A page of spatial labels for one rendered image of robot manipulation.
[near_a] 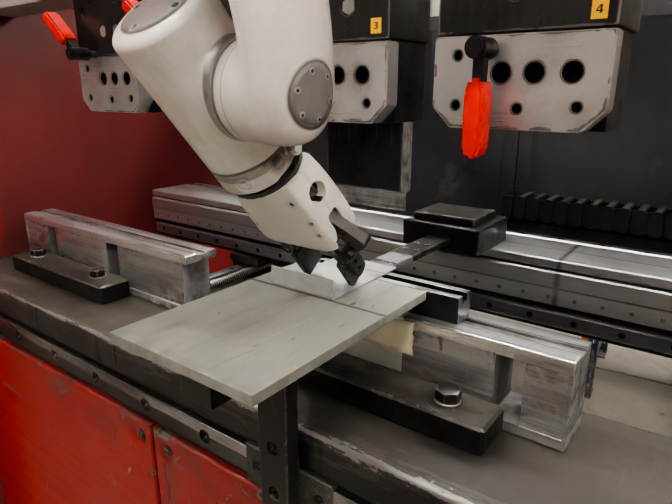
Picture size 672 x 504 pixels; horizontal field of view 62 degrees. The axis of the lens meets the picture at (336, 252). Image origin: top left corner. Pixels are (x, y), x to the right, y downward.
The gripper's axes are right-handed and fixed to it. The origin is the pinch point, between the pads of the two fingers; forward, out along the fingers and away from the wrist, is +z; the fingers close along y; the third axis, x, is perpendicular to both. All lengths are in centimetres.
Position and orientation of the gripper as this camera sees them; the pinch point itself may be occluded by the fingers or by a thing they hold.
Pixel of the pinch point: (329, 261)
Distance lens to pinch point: 62.1
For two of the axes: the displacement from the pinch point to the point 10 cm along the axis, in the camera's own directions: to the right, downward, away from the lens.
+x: -4.6, 7.9, -4.0
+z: 3.8, 5.9, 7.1
